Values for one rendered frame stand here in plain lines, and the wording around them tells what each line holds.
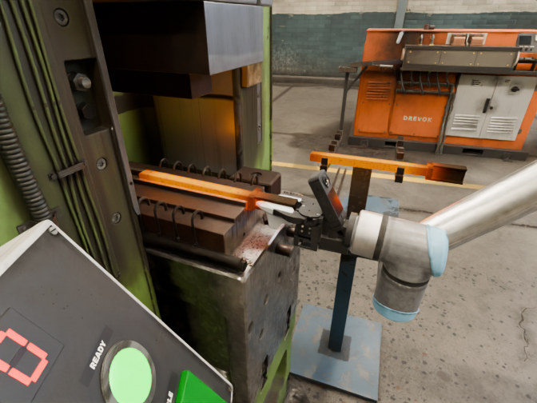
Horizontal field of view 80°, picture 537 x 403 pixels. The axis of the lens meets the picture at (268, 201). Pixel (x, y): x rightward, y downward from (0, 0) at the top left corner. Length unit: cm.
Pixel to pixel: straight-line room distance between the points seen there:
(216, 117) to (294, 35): 735
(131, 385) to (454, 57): 385
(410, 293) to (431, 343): 116
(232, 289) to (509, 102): 393
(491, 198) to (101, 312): 69
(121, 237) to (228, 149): 46
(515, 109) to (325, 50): 479
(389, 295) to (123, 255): 51
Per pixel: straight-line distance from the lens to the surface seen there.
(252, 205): 69
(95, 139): 56
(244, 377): 87
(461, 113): 422
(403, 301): 71
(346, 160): 97
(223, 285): 67
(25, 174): 48
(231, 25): 58
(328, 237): 68
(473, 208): 77
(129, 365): 32
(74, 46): 54
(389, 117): 415
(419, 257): 64
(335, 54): 813
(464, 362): 185
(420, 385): 169
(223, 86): 93
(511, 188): 77
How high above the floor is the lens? 134
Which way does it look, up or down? 29 degrees down
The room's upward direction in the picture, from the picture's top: straight up
